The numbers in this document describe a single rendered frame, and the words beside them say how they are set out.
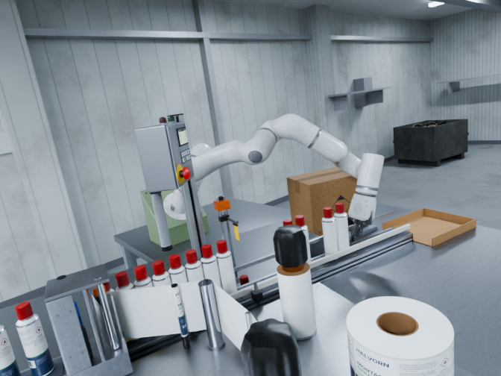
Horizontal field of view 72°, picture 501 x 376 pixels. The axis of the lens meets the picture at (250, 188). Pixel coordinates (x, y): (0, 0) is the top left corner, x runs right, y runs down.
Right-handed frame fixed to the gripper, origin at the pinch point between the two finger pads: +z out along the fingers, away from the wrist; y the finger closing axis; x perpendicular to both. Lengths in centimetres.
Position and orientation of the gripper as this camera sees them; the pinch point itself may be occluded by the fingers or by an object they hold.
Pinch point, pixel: (358, 231)
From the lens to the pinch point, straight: 146.5
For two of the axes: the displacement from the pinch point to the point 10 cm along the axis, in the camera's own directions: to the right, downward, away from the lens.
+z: -1.7, 9.8, 0.7
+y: 4.6, 1.4, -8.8
